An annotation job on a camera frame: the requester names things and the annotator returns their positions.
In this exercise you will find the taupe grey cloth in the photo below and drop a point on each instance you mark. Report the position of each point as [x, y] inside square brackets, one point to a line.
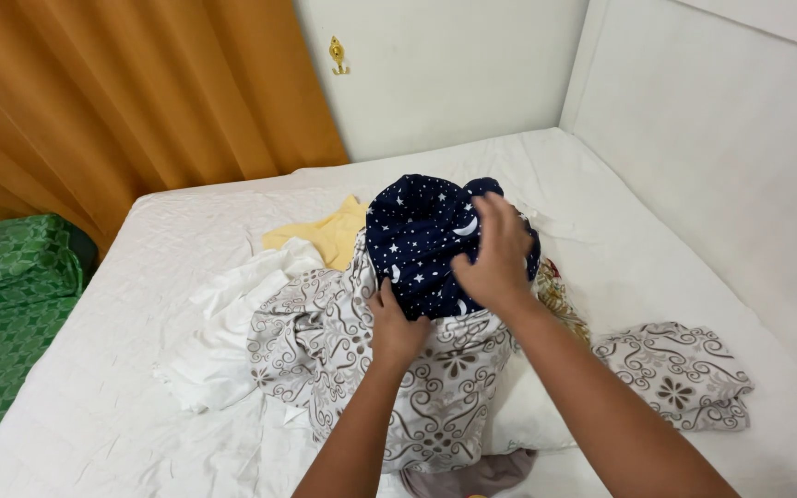
[471, 477]

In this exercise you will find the gold wall hook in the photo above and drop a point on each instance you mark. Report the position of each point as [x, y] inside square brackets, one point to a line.
[337, 55]

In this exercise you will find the grey swirl-patterned bedsheet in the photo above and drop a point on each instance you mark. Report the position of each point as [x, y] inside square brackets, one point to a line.
[440, 373]

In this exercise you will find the person's left hand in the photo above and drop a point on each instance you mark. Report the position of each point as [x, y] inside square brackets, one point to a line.
[394, 333]

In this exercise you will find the navy star-print cloth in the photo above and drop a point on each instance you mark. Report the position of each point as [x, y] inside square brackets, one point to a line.
[426, 245]

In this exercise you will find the orange curtain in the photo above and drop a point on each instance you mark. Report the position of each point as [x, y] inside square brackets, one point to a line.
[129, 97]

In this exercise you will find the white crumpled cloth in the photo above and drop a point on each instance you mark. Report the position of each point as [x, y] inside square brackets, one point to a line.
[232, 325]

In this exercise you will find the brown floral cloth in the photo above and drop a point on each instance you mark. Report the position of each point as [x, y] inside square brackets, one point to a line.
[561, 297]

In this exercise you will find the green patterned cushion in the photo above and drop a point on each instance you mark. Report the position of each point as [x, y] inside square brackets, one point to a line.
[11, 311]

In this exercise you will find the person's right hand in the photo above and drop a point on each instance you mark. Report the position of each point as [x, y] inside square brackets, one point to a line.
[499, 259]

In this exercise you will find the white bed mattress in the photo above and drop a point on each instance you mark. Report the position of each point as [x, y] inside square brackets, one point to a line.
[398, 311]

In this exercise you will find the yellow cloth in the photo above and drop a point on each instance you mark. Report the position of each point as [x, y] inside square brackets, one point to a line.
[329, 234]

